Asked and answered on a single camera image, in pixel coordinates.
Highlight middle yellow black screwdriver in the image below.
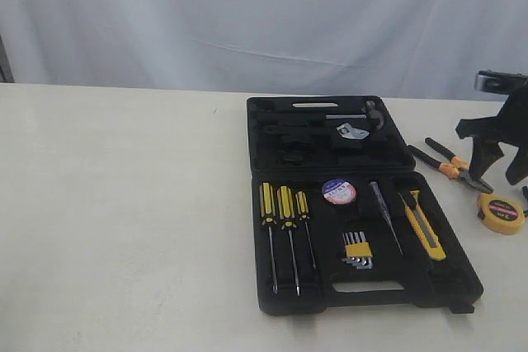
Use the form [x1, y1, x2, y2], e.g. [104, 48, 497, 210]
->
[277, 185, 300, 297]

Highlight large yellow black screwdriver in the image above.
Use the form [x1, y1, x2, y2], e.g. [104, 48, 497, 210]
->
[259, 182, 278, 294]

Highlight claw hammer black handle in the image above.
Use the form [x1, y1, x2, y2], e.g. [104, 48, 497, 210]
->
[257, 101, 385, 130]

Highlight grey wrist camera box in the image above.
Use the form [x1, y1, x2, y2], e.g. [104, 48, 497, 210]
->
[474, 70, 527, 95]

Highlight clear voltage tester pen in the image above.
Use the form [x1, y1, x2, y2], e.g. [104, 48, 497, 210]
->
[369, 181, 403, 255]

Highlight hex key set yellow holder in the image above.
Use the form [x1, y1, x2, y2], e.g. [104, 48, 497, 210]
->
[341, 231, 374, 270]

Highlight small yellow black screwdriver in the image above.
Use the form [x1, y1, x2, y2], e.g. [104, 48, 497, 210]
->
[295, 190, 317, 270]

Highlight white fabric backdrop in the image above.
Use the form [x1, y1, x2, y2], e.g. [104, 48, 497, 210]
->
[1, 0, 527, 99]

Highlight adjustable wrench black handle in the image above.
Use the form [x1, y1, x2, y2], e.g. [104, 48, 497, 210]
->
[262, 123, 370, 140]

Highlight black PVC insulating tape roll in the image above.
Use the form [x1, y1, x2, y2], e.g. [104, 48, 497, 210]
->
[322, 179, 357, 205]

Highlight yellow tape measure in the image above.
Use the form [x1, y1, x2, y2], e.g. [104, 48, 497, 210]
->
[478, 193, 526, 235]

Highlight black plastic tool case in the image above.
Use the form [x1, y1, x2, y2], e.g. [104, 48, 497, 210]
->
[246, 96, 483, 316]

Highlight yellow utility knife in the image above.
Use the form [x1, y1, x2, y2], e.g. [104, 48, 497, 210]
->
[399, 190, 446, 261]

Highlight black orange combination pliers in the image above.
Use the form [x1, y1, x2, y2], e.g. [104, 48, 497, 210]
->
[408, 137, 493, 194]

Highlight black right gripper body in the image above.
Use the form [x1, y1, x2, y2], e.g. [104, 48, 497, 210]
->
[455, 84, 527, 148]

